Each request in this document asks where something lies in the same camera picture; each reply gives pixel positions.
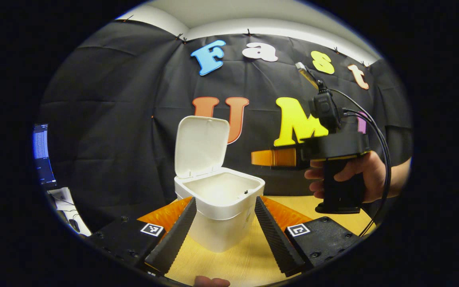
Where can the black computer mouse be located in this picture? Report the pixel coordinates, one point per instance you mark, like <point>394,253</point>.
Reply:
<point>75,225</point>

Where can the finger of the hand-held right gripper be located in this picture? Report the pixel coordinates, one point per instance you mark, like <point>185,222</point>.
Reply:
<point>281,157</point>

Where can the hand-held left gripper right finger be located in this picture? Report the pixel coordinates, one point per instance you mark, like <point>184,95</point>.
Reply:
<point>277,243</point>

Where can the wooden desktop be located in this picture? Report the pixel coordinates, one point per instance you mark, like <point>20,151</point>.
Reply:
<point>249,263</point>

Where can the black backdrop cloth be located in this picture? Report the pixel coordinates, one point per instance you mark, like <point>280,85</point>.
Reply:
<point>126,119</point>

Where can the white side desk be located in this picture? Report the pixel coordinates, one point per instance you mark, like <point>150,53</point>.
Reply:
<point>64,203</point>

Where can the white desktop garbage bin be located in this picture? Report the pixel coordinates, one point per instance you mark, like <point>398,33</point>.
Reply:
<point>217,223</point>

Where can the computer monitor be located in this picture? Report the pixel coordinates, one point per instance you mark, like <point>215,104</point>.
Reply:
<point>43,155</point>

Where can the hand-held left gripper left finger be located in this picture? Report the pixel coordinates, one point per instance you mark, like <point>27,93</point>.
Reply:
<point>175,239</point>

